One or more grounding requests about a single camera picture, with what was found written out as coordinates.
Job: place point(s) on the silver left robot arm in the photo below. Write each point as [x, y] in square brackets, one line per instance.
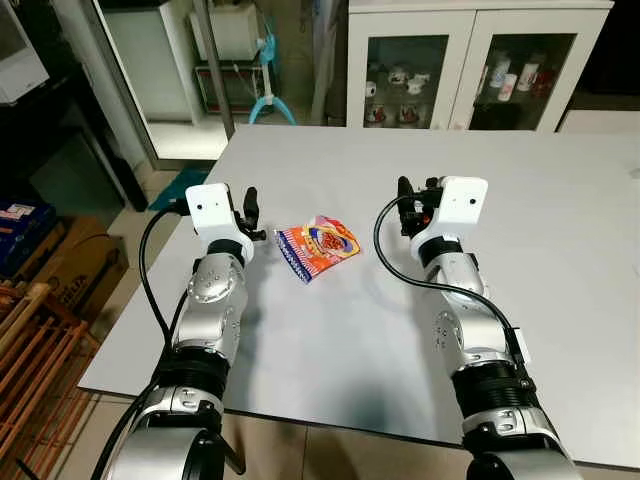
[205, 300]

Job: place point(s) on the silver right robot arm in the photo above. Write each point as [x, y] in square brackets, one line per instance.
[480, 340]

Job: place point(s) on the red blue snack packet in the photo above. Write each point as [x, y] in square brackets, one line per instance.
[320, 248]

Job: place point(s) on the grey metal pole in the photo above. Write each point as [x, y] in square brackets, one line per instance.
[215, 70]

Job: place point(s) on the white paper cup red print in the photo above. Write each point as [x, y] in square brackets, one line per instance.
[507, 87]

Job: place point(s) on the brown cardboard box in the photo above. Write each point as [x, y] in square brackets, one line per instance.
[85, 265]

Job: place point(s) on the tall white red cup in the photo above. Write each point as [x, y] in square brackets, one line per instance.
[528, 76]

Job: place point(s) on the white plastic canister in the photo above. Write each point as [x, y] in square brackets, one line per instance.
[230, 30]

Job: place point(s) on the white glass door cabinet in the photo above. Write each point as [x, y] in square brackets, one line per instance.
[460, 30]

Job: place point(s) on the blue printed box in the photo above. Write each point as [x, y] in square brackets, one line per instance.
[22, 225]

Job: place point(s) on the black table leg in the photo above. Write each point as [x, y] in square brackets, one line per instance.
[234, 460]

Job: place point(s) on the orange wooden rack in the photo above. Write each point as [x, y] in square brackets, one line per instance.
[40, 370]

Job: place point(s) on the white appliance with dark window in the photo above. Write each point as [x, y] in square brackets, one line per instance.
[18, 50]

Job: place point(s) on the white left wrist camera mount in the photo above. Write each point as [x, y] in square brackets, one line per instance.
[212, 205]

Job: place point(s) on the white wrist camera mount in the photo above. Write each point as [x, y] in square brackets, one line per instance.
[212, 205]
[462, 205]

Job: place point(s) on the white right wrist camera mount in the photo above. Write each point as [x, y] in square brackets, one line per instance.
[462, 205]

